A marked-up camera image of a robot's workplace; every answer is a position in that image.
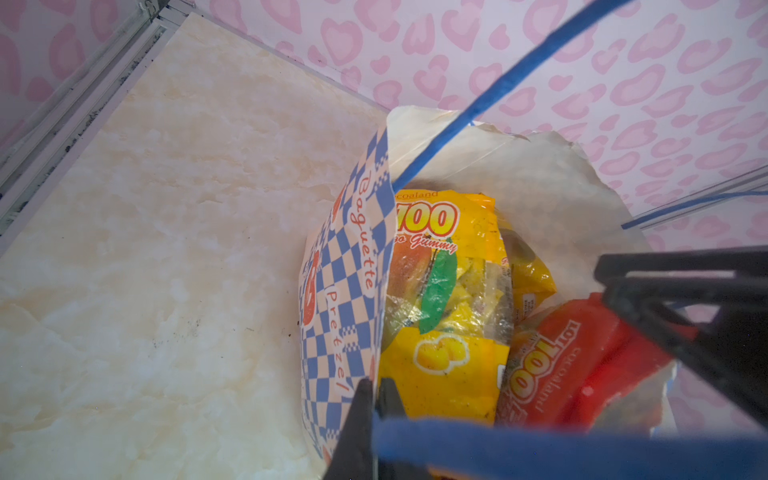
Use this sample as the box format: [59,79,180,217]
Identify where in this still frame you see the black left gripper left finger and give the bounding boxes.
[322,378,375,480]

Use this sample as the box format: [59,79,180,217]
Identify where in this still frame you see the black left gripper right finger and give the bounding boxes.
[376,377,433,480]

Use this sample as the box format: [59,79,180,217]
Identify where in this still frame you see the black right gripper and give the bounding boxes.
[594,246,767,427]

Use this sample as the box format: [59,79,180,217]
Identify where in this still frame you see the yellow chips bag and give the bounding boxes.
[379,189,512,425]

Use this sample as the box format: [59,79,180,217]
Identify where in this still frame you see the red gummy snack bag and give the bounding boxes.
[495,293,673,431]

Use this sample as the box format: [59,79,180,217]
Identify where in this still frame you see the blue checkered paper bag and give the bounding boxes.
[298,0,768,480]

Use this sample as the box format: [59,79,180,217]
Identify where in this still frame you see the yellow candy snack bag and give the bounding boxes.
[498,217,557,324]

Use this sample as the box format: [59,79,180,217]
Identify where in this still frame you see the right aluminium frame post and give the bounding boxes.
[621,166,767,230]

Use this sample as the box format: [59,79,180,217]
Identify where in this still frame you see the aluminium frame post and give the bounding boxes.
[621,166,767,230]
[1,1,195,250]

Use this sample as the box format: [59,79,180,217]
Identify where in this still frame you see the left aluminium frame post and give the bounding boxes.
[1,1,195,250]

